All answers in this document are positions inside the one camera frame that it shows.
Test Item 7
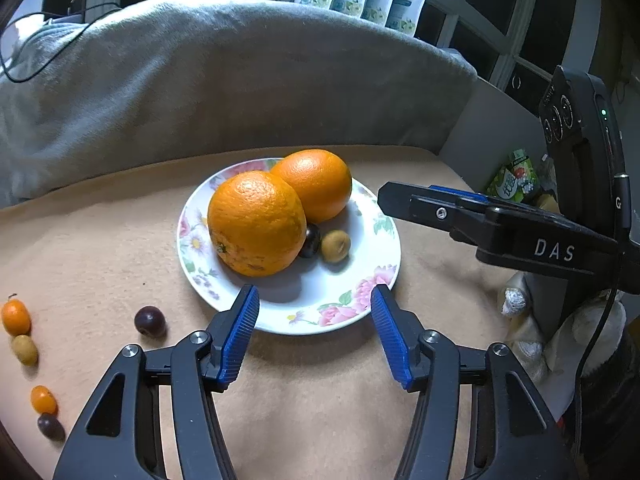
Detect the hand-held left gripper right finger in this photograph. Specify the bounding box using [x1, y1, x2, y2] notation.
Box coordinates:
[371, 284, 581, 480]

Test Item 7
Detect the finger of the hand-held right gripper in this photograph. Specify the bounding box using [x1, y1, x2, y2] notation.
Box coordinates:
[377, 181, 501, 249]
[428, 184, 541, 212]

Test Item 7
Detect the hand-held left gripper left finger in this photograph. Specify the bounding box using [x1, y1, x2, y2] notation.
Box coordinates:
[52, 284, 261, 480]

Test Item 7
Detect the white floral plate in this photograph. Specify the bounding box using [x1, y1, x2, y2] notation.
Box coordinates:
[177, 157, 402, 336]

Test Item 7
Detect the dark red plum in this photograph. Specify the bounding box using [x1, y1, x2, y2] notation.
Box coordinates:
[134, 305, 167, 339]

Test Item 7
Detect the small olive-green fruit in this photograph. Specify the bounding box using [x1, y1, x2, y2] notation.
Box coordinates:
[12, 334, 39, 367]
[320, 230, 350, 264]

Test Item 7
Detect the large orange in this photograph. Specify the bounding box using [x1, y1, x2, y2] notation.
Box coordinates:
[270, 150, 353, 224]
[207, 171, 307, 278]

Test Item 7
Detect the small dark grape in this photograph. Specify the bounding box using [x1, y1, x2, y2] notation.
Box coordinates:
[37, 412, 66, 443]
[297, 223, 322, 260]

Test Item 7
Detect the small orange kumquat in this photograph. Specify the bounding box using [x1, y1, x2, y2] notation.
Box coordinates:
[30, 385, 58, 416]
[1, 293, 32, 337]

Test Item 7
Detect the person's right hand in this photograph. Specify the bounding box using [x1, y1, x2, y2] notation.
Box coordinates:
[497, 274, 628, 407]

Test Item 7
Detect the green printed bag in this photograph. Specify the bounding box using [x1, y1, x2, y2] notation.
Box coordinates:
[487, 149, 541, 205]

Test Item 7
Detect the grey fleece blanket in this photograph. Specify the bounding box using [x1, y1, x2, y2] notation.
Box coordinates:
[0, 0, 478, 208]

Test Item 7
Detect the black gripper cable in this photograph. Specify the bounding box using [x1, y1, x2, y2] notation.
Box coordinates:
[572, 172, 632, 480]

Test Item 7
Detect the white window frame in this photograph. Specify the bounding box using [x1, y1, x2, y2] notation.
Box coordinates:
[415, 0, 601, 107]

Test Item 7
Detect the black power cable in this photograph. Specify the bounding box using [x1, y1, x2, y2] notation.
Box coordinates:
[0, 2, 122, 84]

